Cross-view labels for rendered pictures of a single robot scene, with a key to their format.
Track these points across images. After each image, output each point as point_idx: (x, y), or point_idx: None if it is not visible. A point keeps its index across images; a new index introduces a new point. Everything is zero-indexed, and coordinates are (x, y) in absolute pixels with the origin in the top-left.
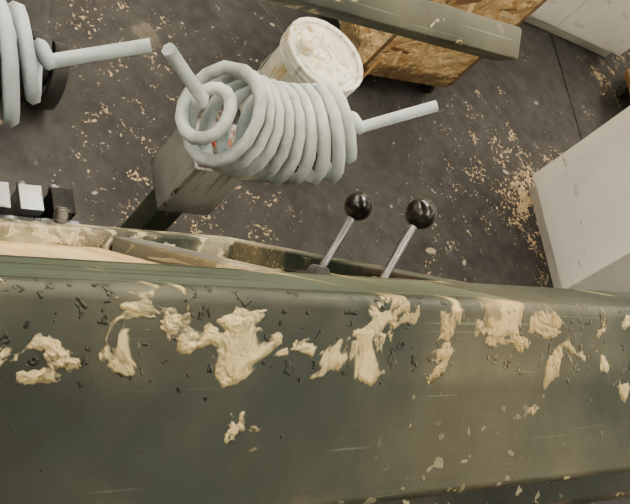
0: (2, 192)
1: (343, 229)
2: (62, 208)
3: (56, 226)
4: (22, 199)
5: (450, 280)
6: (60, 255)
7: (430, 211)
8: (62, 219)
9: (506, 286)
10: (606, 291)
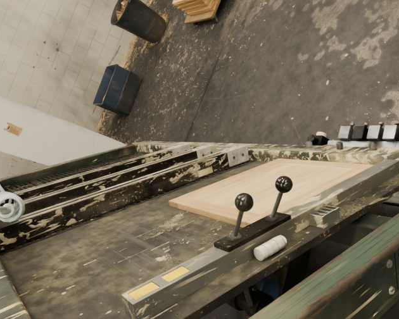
0: (375, 131)
1: (277, 197)
2: (370, 143)
3: (356, 154)
4: (384, 133)
5: (382, 240)
6: (315, 176)
7: (236, 203)
8: (371, 149)
9: None
10: (5, 282)
